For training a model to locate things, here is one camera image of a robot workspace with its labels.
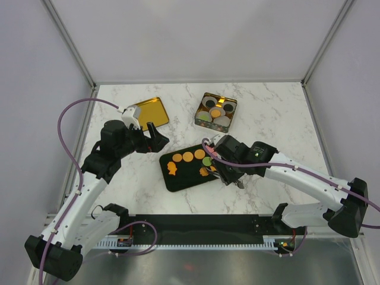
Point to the aluminium frame post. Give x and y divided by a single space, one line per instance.
336 24
66 37

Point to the white paper cup top-left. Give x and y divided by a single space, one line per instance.
208 98

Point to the white slotted cable duct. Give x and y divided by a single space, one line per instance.
115 243

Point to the white paper cup top-right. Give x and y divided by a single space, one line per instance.
232 103

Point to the orange fish cookie left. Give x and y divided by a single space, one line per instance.
171 166

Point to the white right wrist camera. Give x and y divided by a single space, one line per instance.
212 141

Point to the dotted orange round cookie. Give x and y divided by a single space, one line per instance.
188 156

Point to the gold tin lid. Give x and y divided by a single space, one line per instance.
152 110

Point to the white paper cup centre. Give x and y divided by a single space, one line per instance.
220 109

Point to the white paper cup bottom-left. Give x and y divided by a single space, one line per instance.
204 113

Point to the pink round cookie upper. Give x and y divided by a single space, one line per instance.
210 149

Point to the right aluminium frame post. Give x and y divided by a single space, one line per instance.
336 24

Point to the plain orange round cookie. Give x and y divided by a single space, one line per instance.
177 157

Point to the white paper cup bottom-right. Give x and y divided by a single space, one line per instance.
222 120

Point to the dark green rectangular tray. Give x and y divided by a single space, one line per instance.
187 174

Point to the green round cookie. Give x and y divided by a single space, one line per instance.
207 161
204 117

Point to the orange swirl cookie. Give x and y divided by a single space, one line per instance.
203 171

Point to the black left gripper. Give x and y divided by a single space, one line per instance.
152 145

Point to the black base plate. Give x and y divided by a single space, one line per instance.
203 228

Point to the black round cookie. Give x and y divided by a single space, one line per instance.
228 108
209 103

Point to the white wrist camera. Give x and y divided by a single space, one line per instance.
130 116
212 141

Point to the green christmas cookie tin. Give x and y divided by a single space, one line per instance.
211 125

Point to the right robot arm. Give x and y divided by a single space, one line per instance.
341 205

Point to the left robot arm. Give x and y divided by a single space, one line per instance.
60 249

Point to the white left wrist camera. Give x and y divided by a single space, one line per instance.
130 116

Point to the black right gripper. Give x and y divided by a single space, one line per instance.
226 177

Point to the metal serving tongs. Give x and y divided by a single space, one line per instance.
240 184

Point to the left aluminium frame post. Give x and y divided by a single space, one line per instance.
66 37

